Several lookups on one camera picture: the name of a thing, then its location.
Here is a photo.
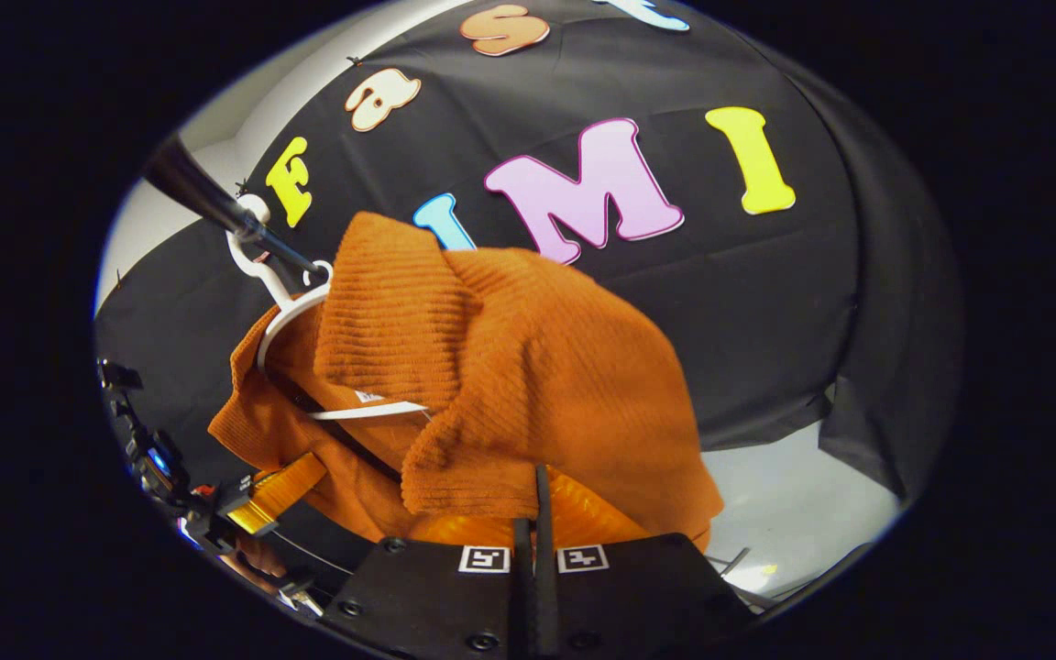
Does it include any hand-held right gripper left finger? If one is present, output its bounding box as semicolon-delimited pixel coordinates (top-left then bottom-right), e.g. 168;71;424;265
322;516;534;660

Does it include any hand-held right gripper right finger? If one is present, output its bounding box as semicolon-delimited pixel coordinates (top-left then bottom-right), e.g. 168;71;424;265
535;463;754;660

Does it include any white clothes hanger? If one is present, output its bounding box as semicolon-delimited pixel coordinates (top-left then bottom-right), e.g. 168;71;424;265
225;192;428;423

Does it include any orange corduroy shirt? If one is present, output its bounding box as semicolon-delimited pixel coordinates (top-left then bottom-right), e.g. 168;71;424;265
207;211;726;551

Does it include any black clothes rack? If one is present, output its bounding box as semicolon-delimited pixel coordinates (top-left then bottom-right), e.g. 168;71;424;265
141;133;327;281

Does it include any black backdrop cloth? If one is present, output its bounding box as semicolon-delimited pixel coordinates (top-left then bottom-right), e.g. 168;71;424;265
93;0;964;501

